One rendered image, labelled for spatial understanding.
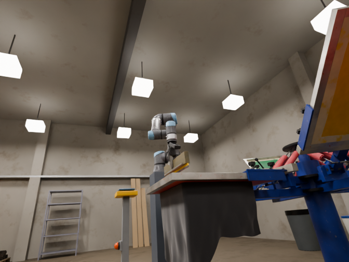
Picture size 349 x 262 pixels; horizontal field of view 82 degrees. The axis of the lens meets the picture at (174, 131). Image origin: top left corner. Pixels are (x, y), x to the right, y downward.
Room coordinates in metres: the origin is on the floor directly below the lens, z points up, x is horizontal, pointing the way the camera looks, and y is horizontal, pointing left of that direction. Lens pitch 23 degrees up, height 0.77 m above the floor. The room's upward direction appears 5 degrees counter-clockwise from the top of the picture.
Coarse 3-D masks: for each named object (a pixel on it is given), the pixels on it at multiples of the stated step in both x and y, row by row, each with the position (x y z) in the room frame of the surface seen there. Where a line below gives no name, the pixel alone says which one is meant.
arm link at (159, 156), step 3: (156, 153) 2.00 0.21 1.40; (159, 153) 1.99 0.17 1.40; (162, 153) 2.00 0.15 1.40; (165, 153) 2.01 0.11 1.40; (156, 156) 2.00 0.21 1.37; (159, 156) 1.99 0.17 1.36; (162, 156) 1.99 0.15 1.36; (165, 156) 1.99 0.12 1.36; (156, 159) 2.00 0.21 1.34; (159, 159) 1.99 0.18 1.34; (162, 159) 2.00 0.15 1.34; (165, 159) 2.00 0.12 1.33; (156, 162) 2.00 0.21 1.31; (159, 162) 1.99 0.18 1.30; (162, 162) 2.00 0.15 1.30; (165, 162) 2.03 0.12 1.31
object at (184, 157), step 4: (184, 152) 1.17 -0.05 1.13; (188, 152) 1.18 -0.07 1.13; (180, 156) 1.23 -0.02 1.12; (184, 156) 1.17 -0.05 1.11; (188, 156) 1.18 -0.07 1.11; (172, 160) 1.36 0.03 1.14; (176, 160) 1.30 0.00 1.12; (180, 160) 1.24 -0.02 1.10; (184, 160) 1.18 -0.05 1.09; (188, 160) 1.18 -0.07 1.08; (172, 164) 1.37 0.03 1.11; (176, 164) 1.31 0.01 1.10; (164, 168) 1.54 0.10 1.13; (168, 168) 1.45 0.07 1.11; (172, 168) 1.37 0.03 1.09; (164, 172) 1.54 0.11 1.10
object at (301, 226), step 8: (288, 216) 4.68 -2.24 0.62; (296, 216) 4.51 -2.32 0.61; (304, 216) 4.43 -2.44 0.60; (296, 224) 4.56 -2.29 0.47; (304, 224) 4.46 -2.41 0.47; (312, 224) 4.44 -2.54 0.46; (296, 232) 4.62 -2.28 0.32; (304, 232) 4.49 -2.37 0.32; (312, 232) 4.45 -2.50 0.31; (296, 240) 4.71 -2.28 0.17; (304, 240) 4.53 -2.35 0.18; (312, 240) 4.46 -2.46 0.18; (304, 248) 4.57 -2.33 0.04; (312, 248) 4.49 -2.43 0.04
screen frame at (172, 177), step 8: (168, 176) 1.09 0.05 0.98; (176, 176) 1.05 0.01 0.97; (184, 176) 1.07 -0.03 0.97; (192, 176) 1.09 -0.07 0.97; (200, 176) 1.10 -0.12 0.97; (208, 176) 1.12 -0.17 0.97; (216, 176) 1.14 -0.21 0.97; (224, 176) 1.16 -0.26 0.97; (232, 176) 1.18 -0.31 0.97; (240, 176) 1.21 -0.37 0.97; (160, 184) 1.22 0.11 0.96; (168, 184) 1.17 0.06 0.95; (152, 192) 1.48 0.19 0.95
